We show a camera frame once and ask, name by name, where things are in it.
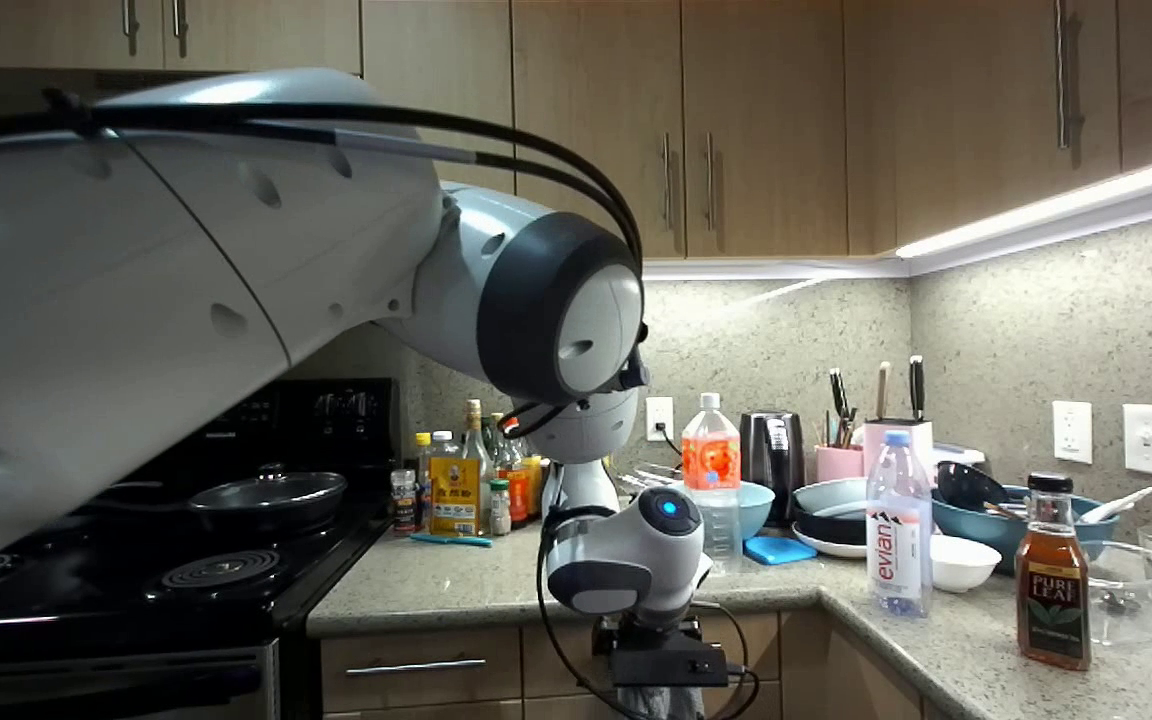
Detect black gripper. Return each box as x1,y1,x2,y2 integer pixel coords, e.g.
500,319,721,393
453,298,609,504
592,610,740,694

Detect clear plastic cup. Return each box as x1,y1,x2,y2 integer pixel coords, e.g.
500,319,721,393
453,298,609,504
700,484,746,563

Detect blue sponge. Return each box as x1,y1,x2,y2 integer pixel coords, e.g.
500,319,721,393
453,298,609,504
740,527,824,570

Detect light blue bowl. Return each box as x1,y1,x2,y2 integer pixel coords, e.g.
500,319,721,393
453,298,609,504
687,476,780,545

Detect wooden lower cabinet panel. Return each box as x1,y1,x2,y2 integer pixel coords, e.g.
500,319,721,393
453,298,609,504
780,603,927,720

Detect orange label soda bottle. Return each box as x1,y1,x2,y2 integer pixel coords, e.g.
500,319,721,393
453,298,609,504
675,387,746,497

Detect orange cap sauce bottle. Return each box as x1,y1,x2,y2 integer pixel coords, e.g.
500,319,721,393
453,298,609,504
505,451,551,533

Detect small jar green lid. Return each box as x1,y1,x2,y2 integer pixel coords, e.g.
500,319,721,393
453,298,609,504
481,476,515,540

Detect grey blue stacked dishes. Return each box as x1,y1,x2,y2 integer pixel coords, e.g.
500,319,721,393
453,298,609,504
786,472,881,563

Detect black kettle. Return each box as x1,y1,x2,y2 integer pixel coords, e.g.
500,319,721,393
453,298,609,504
737,406,812,533

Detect teal plastic utensil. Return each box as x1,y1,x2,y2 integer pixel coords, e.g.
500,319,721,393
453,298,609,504
404,527,500,550

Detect pink utensil cup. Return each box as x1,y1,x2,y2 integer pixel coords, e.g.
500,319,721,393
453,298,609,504
809,438,871,486

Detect clear water bottle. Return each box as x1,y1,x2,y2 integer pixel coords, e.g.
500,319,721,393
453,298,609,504
862,428,940,625

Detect large yellow oil bottle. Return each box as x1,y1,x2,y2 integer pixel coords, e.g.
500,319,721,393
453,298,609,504
424,442,488,540

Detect tall bottle tan cap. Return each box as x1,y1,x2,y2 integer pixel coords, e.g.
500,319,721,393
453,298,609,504
465,395,493,459

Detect glass jar dark contents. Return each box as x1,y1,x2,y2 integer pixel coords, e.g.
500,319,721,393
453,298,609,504
384,463,424,540

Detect black kitchen utensils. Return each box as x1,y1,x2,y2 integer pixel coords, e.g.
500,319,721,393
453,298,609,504
824,364,862,451

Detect small white bowl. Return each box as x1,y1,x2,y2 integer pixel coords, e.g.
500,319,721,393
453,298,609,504
927,533,1007,601

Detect dark sauce bottle yellow cap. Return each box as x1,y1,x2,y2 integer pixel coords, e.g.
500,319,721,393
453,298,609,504
408,423,439,536

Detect white knife block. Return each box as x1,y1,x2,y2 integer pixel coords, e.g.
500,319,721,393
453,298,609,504
855,414,940,486

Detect large blue bowl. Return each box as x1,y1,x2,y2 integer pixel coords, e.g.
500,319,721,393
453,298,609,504
927,476,1126,575

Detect brown sauce bottle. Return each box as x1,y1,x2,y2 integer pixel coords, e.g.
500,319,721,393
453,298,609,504
1010,467,1096,675

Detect under cabinet light strip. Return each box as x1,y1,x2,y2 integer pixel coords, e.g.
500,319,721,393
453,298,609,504
892,139,1152,267
636,254,905,287

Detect black frying pan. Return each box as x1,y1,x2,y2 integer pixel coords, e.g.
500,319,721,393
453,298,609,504
91,459,357,540

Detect white spoon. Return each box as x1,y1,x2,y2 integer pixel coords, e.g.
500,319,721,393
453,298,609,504
1074,484,1152,527

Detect clear glassware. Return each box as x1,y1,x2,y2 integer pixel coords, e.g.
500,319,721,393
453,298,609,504
1086,536,1152,618

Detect black stove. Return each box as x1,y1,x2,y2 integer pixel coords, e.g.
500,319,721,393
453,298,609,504
0,375,398,720

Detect white wall outlet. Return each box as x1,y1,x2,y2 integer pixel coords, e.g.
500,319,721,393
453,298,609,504
639,393,678,447

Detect metal drawer handle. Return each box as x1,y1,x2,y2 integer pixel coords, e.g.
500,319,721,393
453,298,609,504
340,653,493,680

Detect small white light switch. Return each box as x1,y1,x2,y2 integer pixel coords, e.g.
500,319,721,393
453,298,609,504
1046,395,1099,467

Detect metal cabinet door handle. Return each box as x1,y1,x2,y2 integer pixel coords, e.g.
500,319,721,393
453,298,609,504
700,127,727,239
1055,0,1086,172
660,127,687,249
115,0,145,59
166,0,195,59

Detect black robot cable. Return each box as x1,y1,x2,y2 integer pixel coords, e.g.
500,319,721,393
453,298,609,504
45,83,766,720

